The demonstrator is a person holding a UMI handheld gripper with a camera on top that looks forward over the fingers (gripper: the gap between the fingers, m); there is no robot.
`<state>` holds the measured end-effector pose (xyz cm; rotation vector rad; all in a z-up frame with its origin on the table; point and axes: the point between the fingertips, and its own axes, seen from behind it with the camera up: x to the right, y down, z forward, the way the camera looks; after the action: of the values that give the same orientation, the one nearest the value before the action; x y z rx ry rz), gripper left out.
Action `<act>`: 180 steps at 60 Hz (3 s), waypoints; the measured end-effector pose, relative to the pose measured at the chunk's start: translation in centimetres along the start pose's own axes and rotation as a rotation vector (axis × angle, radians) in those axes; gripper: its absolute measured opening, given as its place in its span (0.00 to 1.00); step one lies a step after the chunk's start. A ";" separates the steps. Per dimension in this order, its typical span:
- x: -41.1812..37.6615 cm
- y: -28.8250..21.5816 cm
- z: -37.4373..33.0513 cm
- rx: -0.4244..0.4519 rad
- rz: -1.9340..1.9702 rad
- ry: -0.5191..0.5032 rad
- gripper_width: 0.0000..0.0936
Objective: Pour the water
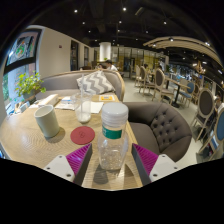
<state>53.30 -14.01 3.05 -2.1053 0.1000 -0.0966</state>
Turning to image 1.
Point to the flat round red coaster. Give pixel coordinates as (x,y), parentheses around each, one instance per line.
(82,135)

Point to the group of ceiling lights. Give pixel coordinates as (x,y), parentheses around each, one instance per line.
(124,9)

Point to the clear plastic drink cup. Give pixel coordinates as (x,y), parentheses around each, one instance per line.
(82,110)

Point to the framed colourful wall poster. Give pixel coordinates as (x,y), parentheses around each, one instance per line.
(23,46)

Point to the pale ceramic mug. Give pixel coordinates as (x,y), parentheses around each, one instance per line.
(46,121)

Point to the grey white chevron cushion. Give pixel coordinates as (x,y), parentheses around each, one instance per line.
(95,83)

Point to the white printed leaflet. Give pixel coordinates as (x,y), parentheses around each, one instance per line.
(65,105)

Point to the clear plastic water bottle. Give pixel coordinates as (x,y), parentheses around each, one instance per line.
(113,146)

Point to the small wooden table holder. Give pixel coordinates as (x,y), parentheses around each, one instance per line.
(20,107)

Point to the white drinking straw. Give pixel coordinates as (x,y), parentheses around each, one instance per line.
(82,83)

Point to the grey tufted armchair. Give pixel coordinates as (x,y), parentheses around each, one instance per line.
(160,130)

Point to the green potted plant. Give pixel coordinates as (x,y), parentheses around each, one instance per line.
(28,85)

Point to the white tissue box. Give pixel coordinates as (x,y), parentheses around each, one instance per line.
(48,100)

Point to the small blue white pack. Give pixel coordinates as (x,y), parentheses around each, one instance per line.
(66,98)

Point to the curved grey sofa bench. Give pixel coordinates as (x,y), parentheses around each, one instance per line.
(60,83)

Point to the yellow card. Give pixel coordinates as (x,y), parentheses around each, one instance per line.
(106,98)

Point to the wooden café table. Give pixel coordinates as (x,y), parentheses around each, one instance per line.
(176,85)

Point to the white paper sheet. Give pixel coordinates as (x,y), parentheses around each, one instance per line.
(97,107)

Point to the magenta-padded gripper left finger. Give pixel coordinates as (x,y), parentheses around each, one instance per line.
(60,166)

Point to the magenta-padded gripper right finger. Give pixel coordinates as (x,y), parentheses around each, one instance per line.
(161,166)

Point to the person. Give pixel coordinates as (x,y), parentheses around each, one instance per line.
(100,66)
(111,66)

